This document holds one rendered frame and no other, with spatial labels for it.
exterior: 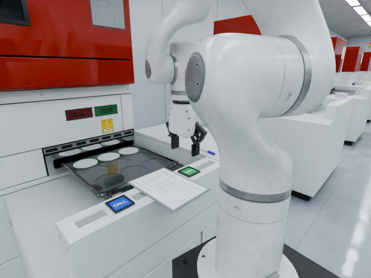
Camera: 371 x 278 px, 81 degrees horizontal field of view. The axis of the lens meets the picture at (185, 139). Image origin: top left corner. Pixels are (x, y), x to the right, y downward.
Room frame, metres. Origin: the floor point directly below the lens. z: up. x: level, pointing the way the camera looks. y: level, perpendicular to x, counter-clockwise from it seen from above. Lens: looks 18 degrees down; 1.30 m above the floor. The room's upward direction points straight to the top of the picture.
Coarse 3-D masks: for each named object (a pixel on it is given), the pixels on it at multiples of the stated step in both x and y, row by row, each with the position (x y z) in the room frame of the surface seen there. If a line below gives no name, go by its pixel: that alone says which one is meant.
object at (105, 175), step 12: (96, 156) 0.96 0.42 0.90; (120, 156) 0.96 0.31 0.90; (132, 156) 0.96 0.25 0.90; (144, 156) 0.96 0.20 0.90; (156, 156) 0.96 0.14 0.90; (72, 168) 0.83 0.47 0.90; (84, 168) 0.83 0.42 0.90; (96, 168) 0.83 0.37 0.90; (108, 168) 0.83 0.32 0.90; (120, 168) 0.83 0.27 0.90; (132, 168) 0.83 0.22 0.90; (144, 168) 0.83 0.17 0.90; (156, 168) 0.83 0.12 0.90; (84, 180) 0.73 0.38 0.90; (96, 180) 0.73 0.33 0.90; (108, 180) 0.73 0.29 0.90; (120, 180) 0.73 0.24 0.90
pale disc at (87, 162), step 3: (84, 159) 0.92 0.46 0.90; (87, 159) 0.92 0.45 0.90; (90, 159) 0.92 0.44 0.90; (93, 159) 0.92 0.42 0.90; (78, 162) 0.89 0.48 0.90; (81, 162) 0.89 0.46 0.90; (84, 162) 0.89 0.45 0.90; (87, 162) 0.89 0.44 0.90; (90, 162) 0.89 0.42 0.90; (93, 162) 0.89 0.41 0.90; (96, 162) 0.89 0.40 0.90; (75, 165) 0.86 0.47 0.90; (78, 165) 0.86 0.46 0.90; (81, 165) 0.86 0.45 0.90; (84, 165) 0.86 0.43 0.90; (87, 165) 0.86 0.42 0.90; (90, 165) 0.86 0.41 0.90
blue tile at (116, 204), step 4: (116, 200) 0.50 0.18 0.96; (120, 200) 0.50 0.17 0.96; (124, 200) 0.50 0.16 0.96; (128, 200) 0.50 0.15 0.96; (112, 204) 0.48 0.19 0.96; (116, 204) 0.48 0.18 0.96; (120, 204) 0.48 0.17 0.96; (124, 204) 0.48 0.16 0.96; (128, 204) 0.48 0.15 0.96; (116, 208) 0.46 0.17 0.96
